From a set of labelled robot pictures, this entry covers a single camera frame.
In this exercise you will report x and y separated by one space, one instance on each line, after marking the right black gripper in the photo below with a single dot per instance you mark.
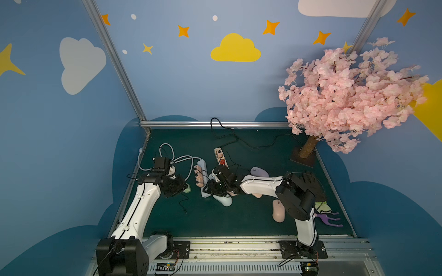
214 186

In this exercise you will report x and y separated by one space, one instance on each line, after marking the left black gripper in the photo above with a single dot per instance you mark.
176 186

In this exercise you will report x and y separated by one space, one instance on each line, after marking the light blue wireless mouse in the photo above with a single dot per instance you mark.
225 201

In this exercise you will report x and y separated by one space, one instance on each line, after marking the white power strip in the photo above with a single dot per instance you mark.
201 177

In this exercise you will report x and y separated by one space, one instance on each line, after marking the pink wireless mouse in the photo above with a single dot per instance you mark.
278 213

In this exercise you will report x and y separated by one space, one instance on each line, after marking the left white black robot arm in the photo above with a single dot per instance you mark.
125 253

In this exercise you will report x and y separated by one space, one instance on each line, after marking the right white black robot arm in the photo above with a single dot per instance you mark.
293 193

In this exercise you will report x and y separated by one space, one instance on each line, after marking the beige wooden power strip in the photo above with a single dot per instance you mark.
220 157

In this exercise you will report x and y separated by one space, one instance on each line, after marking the green circuit board left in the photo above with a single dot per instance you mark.
164 269

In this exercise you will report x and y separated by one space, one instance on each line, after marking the green circuit board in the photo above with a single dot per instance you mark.
164 269
309 269

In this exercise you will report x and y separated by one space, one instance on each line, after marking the black green work glove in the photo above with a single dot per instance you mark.
322 207

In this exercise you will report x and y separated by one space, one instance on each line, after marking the pink purple garden rake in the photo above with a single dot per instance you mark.
328 220

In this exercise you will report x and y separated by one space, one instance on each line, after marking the green circuit board right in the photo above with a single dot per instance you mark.
309 269

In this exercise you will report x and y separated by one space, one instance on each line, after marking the pink cherry blossom tree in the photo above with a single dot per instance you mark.
341 96

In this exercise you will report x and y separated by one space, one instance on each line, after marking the light green wireless mouse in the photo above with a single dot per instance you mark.
187 189

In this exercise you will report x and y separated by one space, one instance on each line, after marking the purple wireless mouse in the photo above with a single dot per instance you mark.
259 172

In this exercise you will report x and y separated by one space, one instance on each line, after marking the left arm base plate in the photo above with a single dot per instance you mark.
179 250

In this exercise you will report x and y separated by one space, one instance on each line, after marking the aluminium back frame bar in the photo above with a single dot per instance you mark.
213 124

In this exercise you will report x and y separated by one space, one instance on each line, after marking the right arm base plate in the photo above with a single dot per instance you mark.
295 249

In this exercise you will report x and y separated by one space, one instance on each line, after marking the aluminium front rail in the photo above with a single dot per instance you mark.
263 256

